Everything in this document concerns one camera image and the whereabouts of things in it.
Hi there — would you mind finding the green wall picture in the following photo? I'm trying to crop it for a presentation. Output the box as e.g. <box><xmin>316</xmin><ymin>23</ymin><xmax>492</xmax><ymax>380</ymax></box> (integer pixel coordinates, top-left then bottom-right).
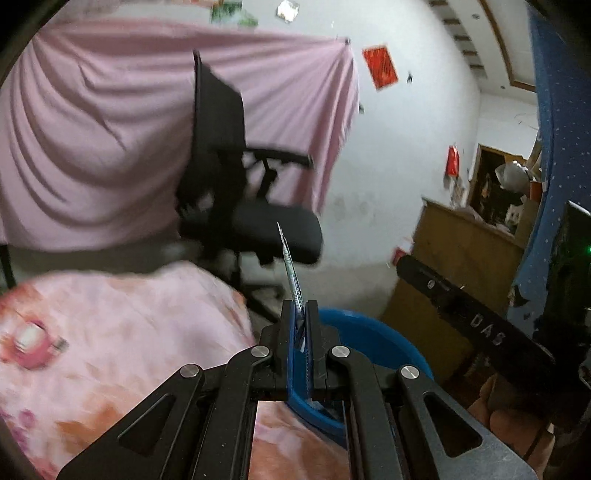
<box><xmin>210</xmin><ymin>0</ymin><xmax>260</xmax><ymax>27</ymax></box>

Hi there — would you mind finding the wooden cabinet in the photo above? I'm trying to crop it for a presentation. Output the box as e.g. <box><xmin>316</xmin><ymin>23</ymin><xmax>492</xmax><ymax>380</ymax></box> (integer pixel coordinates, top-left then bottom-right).
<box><xmin>381</xmin><ymin>196</ymin><xmax>528</xmax><ymax>384</ymax></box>

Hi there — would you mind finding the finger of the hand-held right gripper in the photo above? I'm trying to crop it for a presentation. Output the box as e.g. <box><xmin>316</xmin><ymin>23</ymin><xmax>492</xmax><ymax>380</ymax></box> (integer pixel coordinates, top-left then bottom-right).
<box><xmin>397</xmin><ymin>253</ymin><xmax>557</xmax><ymax>371</ymax></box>

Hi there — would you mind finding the pink hanging sheet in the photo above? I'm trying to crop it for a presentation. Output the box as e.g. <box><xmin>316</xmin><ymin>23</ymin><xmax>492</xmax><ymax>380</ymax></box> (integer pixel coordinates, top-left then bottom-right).
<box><xmin>0</xmin><ymin>18</ymin><xmax>361</xmax><ymax>252</ymax></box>

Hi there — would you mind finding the small grey wall picture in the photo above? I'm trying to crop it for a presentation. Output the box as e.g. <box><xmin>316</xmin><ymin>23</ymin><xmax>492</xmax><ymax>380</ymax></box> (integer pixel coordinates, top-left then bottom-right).
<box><xmin>275</xmin><ymin>0</ymin><xmax>301</xmax><ymax>24</ymax></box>

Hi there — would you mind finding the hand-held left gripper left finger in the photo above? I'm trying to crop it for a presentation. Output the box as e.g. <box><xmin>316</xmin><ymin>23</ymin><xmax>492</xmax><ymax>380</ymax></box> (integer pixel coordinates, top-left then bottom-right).
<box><xmin>55</xmin><ymin>300</ymin><xmax>299</xmax><ymax>480</ymax></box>

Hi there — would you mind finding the pink floral tablecloth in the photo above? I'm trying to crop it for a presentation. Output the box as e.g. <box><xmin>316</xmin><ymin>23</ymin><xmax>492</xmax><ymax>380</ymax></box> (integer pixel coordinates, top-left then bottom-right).
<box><xmin>0</xmin><ymin>261</ymin><xmax>349</xmax><ymax>480</ymax></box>

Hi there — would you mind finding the pink collapsible cup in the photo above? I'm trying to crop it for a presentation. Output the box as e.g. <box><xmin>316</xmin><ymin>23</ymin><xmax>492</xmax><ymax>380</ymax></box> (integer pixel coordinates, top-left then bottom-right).
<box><xmin>11</xmin><ymin>318</ymin><xmax>70</xmax><ymax>371</ymax></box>

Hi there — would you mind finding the dark wooden door frame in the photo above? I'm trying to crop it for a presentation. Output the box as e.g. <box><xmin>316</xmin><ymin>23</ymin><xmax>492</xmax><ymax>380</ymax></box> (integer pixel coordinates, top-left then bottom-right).
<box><xmin>466</xmin><ymin>143</ymin><xmax>542</xmax><ymax>232</ymax></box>

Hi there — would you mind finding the black office chair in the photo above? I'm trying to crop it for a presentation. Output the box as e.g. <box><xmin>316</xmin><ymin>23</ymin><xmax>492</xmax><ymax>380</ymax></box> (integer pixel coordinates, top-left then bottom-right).
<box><xmin>174</xmin><ymin>50</ymin><xmax>324</xmax><ymax>319</ymax></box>

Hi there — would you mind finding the thin silver packet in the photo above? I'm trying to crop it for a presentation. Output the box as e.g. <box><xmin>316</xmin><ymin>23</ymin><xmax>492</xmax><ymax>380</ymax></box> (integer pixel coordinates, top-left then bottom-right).
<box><xmin>276</xmin><ymin>222</ymin><xmax>309</xmax><ymax>354</ymax></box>

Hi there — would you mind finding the red paper wall decoration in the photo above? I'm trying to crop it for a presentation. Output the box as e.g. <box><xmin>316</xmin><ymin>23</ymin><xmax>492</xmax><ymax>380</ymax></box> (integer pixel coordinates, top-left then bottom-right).
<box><xmin>362</xmin><ymin>44</ymin><xmax>400</xmax><ymax>91</ymax></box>

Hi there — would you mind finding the blue plastic basin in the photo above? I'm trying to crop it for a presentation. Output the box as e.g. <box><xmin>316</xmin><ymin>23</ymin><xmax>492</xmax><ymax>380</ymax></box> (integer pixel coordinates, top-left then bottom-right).
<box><xmin>285</xmin><ymin>307</ymin><xmax>435</xmax><ymax>449</ymax></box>

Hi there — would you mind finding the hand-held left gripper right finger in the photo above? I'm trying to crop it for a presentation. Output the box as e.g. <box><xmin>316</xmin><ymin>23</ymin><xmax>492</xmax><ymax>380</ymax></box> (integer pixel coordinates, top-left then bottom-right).
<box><xmin>305</xmin><ymin>300</ymin><xmax>539</xmax><ymax>480</ymax></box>

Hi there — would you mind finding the small red box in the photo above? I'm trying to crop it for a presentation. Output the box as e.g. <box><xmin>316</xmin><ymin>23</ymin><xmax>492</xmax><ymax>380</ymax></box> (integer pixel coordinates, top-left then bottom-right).
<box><xmin>392</xmin><ymin>234</ymin><xmax>414</xmax><ymax>267</ymax></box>

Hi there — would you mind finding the blue dotted cloth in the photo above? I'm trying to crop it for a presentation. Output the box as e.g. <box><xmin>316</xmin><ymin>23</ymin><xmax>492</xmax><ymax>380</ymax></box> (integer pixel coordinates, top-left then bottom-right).
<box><xmin>507</xmin><ymin>4</ymin><xmax>591</xmax><ymax>324</ymax></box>

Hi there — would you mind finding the person's right hand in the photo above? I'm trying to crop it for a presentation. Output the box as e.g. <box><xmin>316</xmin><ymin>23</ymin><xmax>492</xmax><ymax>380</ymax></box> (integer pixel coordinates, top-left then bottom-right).
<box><xmin>466</xmin><ymin>373</ymin><xmax>556</xmax><ymax>480</ymax></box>

